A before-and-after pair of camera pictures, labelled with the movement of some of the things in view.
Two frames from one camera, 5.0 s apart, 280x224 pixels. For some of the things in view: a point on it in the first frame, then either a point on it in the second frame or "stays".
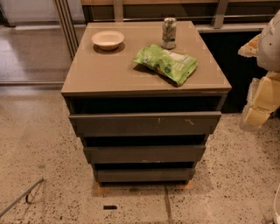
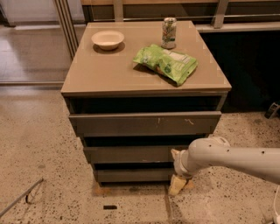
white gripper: (269, 46) → (179, 164)
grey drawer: (144, 154) stays
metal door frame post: (68, 25) stays
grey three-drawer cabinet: (144, 97) stays
